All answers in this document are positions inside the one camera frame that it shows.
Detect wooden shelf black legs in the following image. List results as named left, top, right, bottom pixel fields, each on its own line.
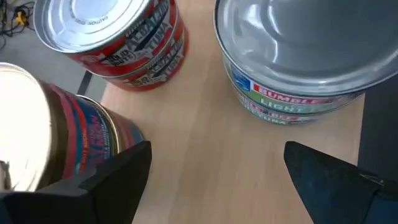
left=76, top=0, right=366, bottom=224

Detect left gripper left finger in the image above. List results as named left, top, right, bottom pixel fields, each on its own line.
left=0, top=140, right=153, bottom=224

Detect black floor cable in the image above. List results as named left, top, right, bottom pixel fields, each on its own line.
left=0, top=0, right=35, bottom=40

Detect red albacore tuna can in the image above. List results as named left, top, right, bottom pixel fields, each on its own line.
left=102, top=26, right=190, bottom=93
left=33, top=0, right=180, bottom=78

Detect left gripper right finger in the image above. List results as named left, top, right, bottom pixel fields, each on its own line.
left=283, top=140, right=398, bottom=224

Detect yellow power plug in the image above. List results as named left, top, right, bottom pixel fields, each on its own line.
left=14, top=9, right=27, bottom=27

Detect black table mat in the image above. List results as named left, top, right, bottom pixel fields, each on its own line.
left=357, top=73, right=398, bottom=187

